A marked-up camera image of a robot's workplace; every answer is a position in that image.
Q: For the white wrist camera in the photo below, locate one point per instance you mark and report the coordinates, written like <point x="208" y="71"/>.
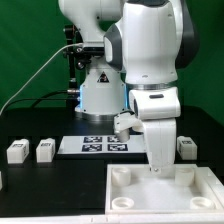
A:
<point x="123" y="122"/>

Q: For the black camera on stand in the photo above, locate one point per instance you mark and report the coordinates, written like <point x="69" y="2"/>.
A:
<point x="77" y="58"/>

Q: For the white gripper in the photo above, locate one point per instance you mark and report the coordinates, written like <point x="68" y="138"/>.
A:
<point x="160" y="141"/>

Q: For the white square table top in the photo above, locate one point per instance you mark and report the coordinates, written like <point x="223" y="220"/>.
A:
<point x="181" y="189"/>

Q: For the white fiducial marker sheet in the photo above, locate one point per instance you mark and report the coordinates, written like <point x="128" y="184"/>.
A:
<point x="100" y="144"/>

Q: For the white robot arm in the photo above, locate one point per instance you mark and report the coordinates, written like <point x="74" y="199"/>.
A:
<point x="130" y="50"/>

